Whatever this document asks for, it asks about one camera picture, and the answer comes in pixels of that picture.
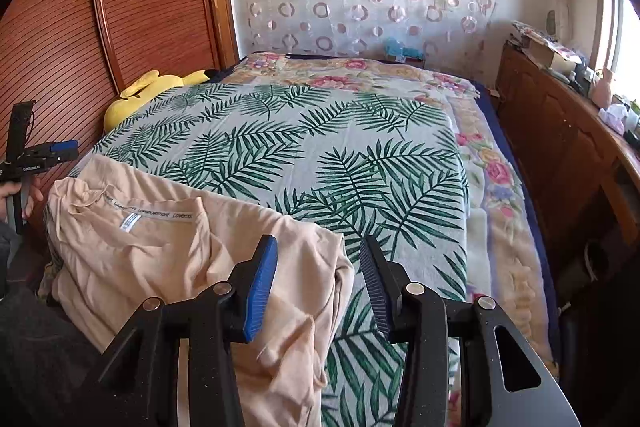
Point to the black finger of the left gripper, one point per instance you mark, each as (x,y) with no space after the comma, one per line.
(55,157)

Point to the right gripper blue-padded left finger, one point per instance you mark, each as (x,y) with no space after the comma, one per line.
(171,363)

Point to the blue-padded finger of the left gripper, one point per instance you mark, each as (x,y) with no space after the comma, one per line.
(59,147)

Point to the beige printed t-shirt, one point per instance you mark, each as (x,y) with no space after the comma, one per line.
(120,236)

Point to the person's left hand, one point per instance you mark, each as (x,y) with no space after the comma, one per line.
(8,189)

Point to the yellow Pikachu plush toy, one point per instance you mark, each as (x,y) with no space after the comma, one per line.
(148,86)

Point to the floral bed blanket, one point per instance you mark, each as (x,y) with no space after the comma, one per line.
(508,259)

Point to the wooden slatted wardrobe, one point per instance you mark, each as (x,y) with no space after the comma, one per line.
(71,58)

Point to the wooden side cabinet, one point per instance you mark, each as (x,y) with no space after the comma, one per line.
(583,178)

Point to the palm leaf print sheet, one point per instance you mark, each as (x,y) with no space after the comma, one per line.
(358,164)

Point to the white plastic bag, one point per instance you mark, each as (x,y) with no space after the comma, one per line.
(614,117)

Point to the pink bottle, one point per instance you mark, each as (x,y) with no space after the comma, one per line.
(601,93)

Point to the blue tissue box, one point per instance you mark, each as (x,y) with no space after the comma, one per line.
(396,52)

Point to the cardboard box on cabinet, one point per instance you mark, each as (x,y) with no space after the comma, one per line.
(545,57)

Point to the bright window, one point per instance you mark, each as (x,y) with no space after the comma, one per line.
(617,46)

